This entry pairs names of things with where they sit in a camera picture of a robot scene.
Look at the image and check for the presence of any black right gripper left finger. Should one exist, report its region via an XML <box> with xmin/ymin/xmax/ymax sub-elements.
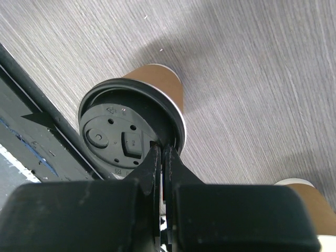
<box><xmin>125</xmin><ymin>143</ymin><xmax>162</xmax><ymax>251</ymax></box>

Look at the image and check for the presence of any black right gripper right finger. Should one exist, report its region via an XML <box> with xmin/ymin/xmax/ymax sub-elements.
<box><xmin>163</xmin><ymin>146</ymin><xmax>207</xmax><ymax>251</ymax></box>

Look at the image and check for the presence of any brown paper coffee cup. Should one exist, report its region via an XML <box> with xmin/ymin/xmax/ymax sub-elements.
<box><xmin>122</xmin><ymin>63</ymin><xmax>187</xmax><ymax>155</ymax></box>

